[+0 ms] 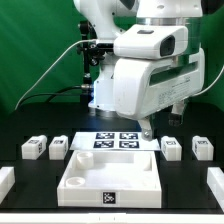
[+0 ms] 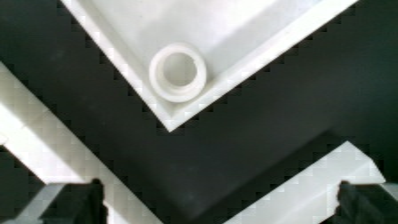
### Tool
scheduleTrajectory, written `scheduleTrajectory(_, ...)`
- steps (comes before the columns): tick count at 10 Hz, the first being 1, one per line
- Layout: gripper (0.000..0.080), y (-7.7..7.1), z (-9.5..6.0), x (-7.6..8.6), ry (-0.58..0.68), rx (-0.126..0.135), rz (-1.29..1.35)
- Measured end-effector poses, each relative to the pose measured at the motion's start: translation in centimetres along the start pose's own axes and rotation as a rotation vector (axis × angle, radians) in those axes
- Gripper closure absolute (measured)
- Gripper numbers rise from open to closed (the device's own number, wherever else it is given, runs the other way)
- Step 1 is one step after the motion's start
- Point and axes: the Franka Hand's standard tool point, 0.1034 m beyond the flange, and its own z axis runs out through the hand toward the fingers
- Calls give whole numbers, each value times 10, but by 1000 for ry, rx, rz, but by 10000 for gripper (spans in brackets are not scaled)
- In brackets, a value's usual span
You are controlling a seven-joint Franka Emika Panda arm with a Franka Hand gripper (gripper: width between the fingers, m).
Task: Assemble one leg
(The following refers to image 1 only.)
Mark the silver mounted camera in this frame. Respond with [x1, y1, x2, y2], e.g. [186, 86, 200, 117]
[96, 40, 114, 52]

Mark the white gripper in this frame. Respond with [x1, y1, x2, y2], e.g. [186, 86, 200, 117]
[113, 48, 205, 141]

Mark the white square tabletop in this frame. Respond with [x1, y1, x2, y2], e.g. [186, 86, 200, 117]
[57, 151, 162, 208]

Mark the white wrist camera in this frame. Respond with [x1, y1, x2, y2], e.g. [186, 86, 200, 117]
[113, 24, 188, 60]

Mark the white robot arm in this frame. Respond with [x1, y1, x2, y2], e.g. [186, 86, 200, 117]
[73, 0, 224, 140]

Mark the white obstacle piece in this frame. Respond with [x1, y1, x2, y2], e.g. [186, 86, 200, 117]
[0, 167, 15, 204]
[207, 167, 224, 203]

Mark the white obstacle piece right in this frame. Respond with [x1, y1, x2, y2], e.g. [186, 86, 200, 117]
[207, 167, 224, 203]

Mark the white obstacle piece left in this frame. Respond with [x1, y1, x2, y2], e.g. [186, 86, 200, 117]
[0, 167, 15, 204]

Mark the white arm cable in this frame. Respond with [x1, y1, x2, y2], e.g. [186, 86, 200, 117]
[193, 64, 224, 98]

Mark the black camera stand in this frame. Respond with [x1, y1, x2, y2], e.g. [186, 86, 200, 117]
[77, 20, 99, 104]

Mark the white front rail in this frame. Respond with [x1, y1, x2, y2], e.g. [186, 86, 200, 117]
[0, 213, 224, 224]

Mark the black cable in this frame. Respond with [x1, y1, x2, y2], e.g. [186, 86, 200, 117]
[19, 84, 95, 107]

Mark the white marker sheet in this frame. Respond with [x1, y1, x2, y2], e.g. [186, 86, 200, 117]
[70, 132, 160, 151]

